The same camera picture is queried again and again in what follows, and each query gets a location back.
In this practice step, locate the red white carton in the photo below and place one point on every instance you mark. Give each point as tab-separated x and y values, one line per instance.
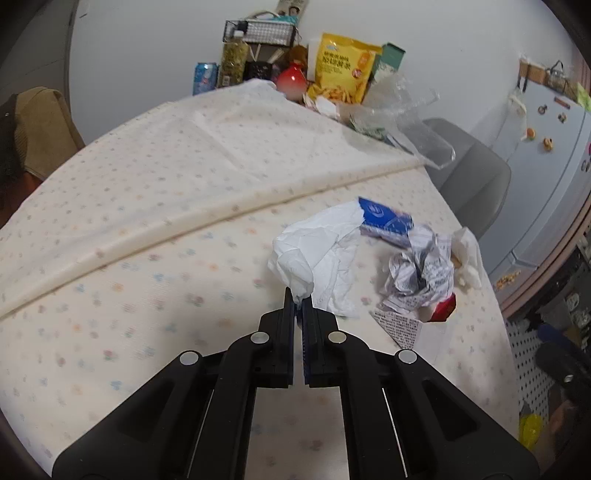
427	331

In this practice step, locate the clear plastic bag on table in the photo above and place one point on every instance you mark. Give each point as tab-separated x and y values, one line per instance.
390	112

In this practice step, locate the tan chair with cloth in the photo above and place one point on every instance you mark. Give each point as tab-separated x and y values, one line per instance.
37	134

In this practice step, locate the white crumpled plastic bag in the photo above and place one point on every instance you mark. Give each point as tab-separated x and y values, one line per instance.
467	260

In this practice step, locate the yellow plastic bag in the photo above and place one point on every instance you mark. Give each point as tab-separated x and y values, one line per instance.
530	429

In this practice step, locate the white mesh bag hanging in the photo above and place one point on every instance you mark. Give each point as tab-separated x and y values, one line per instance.
516	106

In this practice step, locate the yellow snack bag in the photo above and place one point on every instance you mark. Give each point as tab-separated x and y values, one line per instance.
342	69

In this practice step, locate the red round vase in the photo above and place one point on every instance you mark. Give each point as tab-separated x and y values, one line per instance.
292	83

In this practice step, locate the printed paper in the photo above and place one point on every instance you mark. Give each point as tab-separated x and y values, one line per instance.
422	276

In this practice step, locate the blue snack wrapper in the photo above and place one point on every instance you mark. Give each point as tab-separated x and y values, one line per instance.
382	222

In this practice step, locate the floral white tablecloth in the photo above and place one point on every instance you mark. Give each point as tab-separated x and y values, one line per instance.
155	239

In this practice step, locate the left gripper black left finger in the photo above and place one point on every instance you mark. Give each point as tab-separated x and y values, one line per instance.
192	419

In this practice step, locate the blue drink can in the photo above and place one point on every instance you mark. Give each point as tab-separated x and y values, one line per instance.
204	78

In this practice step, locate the grey upholstered chair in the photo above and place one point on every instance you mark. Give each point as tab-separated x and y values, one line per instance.
476	183

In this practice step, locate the white refrigerator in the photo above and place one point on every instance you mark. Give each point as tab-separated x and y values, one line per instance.
549	156

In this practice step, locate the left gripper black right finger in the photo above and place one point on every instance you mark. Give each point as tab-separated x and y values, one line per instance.
402	418

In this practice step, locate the green tall box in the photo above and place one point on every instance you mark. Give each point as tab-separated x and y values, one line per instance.
388	62

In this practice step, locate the white tissue paper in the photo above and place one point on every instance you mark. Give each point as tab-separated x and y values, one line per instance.
314	258

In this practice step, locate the jar of dried goods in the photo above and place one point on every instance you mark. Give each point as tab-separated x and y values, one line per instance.
234	56

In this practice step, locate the black wire basket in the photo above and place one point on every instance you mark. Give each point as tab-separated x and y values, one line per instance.
265	32

